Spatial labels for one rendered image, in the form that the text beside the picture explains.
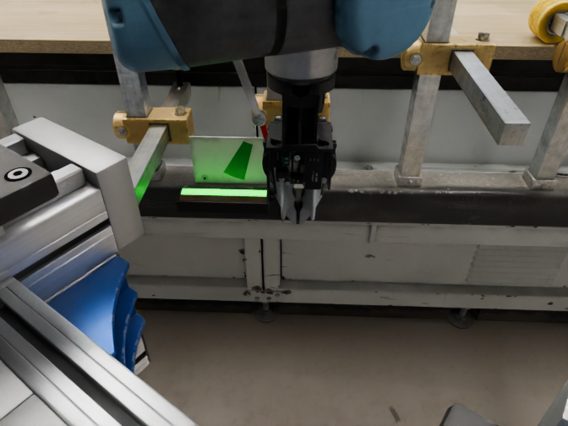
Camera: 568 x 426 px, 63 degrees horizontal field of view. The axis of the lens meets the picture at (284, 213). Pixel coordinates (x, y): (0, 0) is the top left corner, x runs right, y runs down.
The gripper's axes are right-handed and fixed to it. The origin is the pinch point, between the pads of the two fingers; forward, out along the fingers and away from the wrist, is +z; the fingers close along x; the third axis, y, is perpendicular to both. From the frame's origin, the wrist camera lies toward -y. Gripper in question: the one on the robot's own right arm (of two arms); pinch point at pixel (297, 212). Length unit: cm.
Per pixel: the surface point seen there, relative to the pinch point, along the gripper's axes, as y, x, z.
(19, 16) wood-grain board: -62, -66, -8
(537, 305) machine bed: -48, 73, 69
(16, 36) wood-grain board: -47, -59, -8
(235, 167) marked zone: -24.5, -12.0, 8.5
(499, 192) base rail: -23.7, 37.8, 12.2
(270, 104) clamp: -24.3, -5.1, -4.4
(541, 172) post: -25, 45, 8
